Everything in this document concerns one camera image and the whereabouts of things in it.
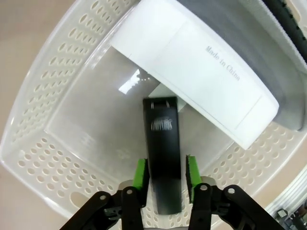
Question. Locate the white cardboard box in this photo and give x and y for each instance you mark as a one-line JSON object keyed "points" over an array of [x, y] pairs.
{"points": [[192, 72]]}

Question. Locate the black stapler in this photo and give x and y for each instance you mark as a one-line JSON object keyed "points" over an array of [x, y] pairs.
{"points": [[163, 143]]}

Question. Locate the white perforated plastic basket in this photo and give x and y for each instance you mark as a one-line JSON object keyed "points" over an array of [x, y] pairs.
{"points": [[48, 100]]}

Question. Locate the gray CAMPUS zipper pouch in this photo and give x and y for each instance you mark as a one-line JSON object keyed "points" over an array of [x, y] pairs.
{"points": [[278, 76]]}

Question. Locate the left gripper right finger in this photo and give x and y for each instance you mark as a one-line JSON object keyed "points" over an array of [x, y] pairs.
{"points": [[193, 175]]}

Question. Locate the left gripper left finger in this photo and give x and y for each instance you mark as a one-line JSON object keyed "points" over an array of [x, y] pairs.
{"points": [[140, 175]]}

